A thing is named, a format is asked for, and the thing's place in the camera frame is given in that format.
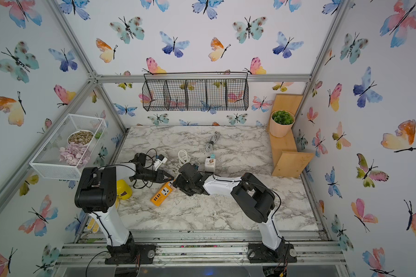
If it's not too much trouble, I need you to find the orange power strip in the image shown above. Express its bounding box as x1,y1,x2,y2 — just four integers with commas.
150,182,173,207

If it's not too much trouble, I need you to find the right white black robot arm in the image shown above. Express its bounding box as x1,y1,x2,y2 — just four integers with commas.
173,163,284,250

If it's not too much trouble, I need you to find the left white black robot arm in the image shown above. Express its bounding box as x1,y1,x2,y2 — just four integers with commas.
75,154,174,248

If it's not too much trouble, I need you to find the white cube socket adapter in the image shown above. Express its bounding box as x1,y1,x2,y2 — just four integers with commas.
205,158,216,173

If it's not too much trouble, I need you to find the yellow rubber glove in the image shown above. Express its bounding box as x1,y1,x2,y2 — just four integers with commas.
86,180,132,233

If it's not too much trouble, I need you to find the pink flower pile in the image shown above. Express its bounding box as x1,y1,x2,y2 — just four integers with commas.
59,144,90,169

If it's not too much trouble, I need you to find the bowl of brown pebbles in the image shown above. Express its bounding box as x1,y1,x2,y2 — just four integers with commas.
67,130,94,146

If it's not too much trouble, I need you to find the wooden corner shelf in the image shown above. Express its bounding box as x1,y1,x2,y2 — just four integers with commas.
267,93,314,178

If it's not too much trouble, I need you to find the pink pot green plant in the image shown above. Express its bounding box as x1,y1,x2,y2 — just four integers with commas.
269,110,295,138

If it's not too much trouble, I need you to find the grey coiled power cable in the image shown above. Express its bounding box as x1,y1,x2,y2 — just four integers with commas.
205,130,221,153

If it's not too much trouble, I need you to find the white mesh wall basket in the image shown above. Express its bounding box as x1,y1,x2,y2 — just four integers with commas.
30,114,107,181

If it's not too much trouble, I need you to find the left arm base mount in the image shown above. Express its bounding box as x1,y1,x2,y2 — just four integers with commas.
105,242,157,265

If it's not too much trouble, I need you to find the black wire wall basket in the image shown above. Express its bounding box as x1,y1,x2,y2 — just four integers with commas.
140,72,249,114

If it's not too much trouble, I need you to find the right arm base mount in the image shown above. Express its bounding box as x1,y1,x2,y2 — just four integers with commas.
247,242,298,263

